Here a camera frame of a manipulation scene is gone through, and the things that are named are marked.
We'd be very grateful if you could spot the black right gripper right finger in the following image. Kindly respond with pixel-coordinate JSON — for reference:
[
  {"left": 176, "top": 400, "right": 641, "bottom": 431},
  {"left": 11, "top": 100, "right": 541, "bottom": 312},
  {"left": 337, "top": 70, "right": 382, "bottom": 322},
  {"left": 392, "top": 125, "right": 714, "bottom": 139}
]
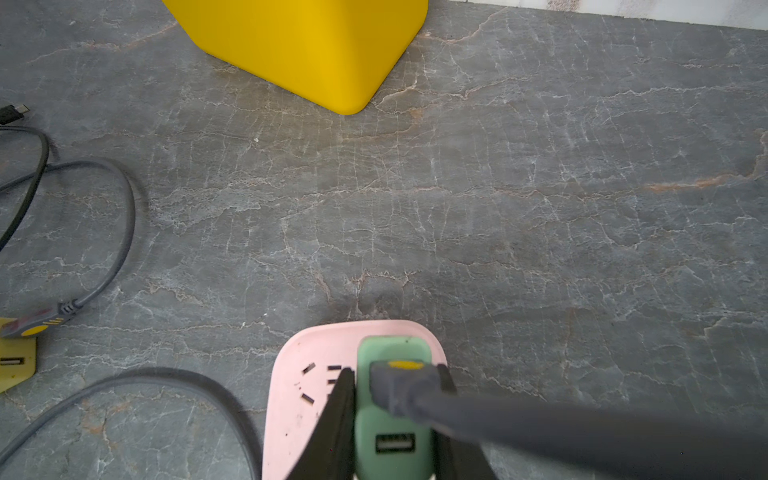
[{"left": 433, "top": 364, "right": 497, "bottom": 479}]

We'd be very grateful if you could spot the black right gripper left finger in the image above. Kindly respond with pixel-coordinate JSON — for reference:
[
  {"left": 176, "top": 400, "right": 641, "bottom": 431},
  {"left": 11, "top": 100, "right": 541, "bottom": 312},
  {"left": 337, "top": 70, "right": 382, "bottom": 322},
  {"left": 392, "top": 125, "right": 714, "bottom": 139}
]
[{"left": 287, "top": 368, "right": 356, "bottom": 480}]

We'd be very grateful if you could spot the green USB wall charger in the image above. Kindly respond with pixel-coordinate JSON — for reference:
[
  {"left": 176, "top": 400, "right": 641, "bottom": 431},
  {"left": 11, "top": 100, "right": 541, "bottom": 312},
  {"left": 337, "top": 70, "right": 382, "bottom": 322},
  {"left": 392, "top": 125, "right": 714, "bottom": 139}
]
[{"left": 354, "top": 336, "right": 434, "bottom": 480}]

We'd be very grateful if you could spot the pink power strip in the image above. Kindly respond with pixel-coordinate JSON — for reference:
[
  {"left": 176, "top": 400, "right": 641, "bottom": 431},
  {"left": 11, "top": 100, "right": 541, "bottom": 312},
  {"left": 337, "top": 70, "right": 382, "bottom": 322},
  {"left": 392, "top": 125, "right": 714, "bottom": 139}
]
[{"left": 261, "top": 320, "right": 446, "bottom": 479}]

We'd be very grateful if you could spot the yellow plastic storage box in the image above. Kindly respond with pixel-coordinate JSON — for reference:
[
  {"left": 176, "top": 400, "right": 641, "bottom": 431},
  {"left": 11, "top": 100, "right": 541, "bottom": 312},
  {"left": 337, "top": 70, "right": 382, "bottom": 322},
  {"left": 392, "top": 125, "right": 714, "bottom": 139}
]
[{"left": 165, "top": 0, "right": 428, "bottom": 115}]

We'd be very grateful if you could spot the yellow USB wall charger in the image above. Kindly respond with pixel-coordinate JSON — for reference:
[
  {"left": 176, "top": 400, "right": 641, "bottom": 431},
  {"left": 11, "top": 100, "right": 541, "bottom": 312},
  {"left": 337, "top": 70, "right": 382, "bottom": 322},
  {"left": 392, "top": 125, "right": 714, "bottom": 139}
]
[{"left": 0, "top": 334, "right": 37, "bottom": 392}]

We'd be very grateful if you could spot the black USB cable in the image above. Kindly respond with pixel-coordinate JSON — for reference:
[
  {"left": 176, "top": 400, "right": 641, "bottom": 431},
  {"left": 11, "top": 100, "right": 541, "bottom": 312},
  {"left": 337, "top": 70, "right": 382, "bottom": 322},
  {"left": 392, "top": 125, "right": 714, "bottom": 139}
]
[{"left": 0, "top": 103, "right": 52, "bottom": 253}]

